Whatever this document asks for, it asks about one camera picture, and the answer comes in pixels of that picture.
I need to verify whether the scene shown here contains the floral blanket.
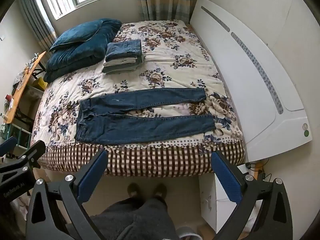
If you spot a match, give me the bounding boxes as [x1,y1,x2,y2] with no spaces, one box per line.
[31,20,244,153]

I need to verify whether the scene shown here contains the person's dark shoe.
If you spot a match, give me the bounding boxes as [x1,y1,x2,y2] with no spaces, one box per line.
[152,183,168,198]
[127,183,142,198]

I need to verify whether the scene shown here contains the yellow box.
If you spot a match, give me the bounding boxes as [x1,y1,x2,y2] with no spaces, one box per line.
[34,77,48,91]

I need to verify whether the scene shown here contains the white bedside cabinet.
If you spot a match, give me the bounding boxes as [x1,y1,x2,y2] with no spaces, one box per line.
[199,164,263,236]

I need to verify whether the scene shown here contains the brown checked bed sheet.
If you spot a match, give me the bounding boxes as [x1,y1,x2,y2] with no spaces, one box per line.
[37,139,247,178]

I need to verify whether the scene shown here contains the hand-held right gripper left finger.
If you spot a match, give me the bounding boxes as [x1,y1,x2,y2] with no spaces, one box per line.
[25,150,108,240]

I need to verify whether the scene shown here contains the person's dark grey trousers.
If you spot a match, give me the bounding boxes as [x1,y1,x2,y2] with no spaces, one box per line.
[89,197,181,240]

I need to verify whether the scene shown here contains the folded grey pants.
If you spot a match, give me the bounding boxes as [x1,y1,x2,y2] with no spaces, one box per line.
[102,61,145,74]

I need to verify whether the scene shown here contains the blue velvet pillow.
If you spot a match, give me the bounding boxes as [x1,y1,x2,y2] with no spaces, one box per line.
[49,19,104,53]

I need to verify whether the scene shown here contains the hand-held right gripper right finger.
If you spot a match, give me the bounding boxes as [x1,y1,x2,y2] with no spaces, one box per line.
[211,151,293,240]

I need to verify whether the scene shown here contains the wooden desk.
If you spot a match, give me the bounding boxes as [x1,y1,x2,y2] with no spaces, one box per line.
[4,51,47,124]

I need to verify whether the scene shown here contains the folded dark blue jeans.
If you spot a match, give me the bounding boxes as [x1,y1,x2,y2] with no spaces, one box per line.
[105,39,142,62]

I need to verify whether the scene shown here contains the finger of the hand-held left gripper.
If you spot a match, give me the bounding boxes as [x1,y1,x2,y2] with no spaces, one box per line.
[0,136,18,156]
[0,140,47,174]

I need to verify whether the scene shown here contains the white headboard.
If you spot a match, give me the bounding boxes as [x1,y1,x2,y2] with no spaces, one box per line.
[189,0,313,163]

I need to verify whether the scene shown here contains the grey round bin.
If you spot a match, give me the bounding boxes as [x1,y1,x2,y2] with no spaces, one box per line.
[176,226,201,240]

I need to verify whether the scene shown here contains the power strip with cables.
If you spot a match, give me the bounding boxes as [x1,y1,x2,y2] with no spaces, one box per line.
[244,159,269,182]

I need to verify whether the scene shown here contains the blue denim jeans pants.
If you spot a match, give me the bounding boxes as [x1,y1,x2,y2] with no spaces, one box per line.
[74,87,217,145]

